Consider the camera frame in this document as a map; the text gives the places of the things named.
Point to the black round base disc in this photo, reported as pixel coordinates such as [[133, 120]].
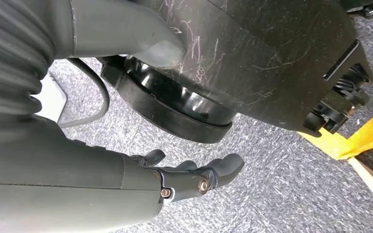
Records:
[[160, 109]]

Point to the black bolted bracket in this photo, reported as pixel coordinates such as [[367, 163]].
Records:
[[366, 8]]

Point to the white flat plate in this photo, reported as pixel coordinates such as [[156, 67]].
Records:
[[53, 99]]

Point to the black scratched base panel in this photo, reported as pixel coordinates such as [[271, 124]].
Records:
[[270, 48]]

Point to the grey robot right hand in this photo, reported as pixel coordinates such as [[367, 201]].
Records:
[[61, 180]]

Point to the yellow floor tape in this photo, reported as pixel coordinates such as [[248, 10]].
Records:
[[366, 138]]

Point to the black caster wheel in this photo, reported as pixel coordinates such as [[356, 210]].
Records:
[[334, 112]]

